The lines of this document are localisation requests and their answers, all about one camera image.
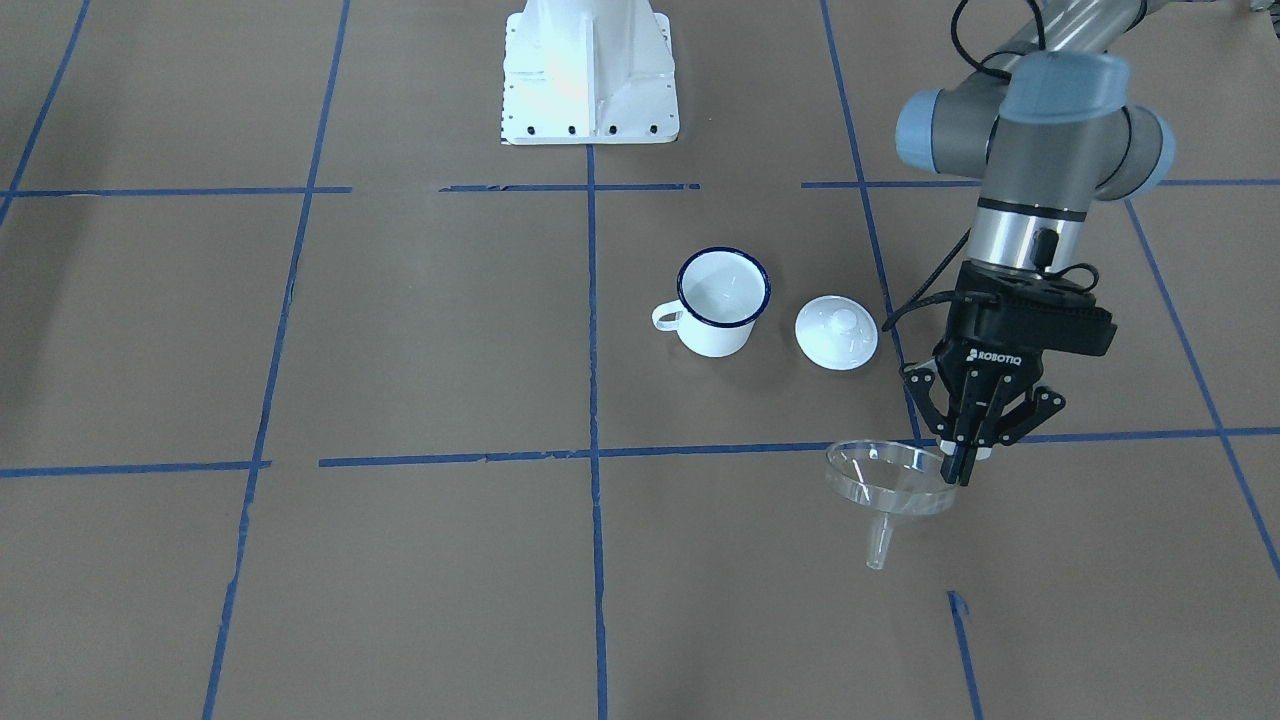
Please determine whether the clear plastic funnel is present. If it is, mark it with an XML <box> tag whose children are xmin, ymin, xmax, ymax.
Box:
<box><xmin>824</xmin><ymin>439</ymin><xmax>957</xmax><ymax>571</ymax></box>

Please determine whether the white enamel mug lid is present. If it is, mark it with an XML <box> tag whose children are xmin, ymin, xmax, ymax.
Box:
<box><xmin>794</xmin><ymin>295</ymin><xmax>879</xmax><ymax>372</ymax></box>

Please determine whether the white enamel mug blue rim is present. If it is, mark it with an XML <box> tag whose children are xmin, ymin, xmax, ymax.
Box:
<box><xmin>652</xmin><ymin>247</ymin><xmax>772</xmax><ymax>357</ymax></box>

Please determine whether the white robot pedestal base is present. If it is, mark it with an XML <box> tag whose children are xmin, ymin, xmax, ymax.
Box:
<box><xmin>500</xmin><ymin>1</ymin><xmax>681</xmax><ymax>146</ymax></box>

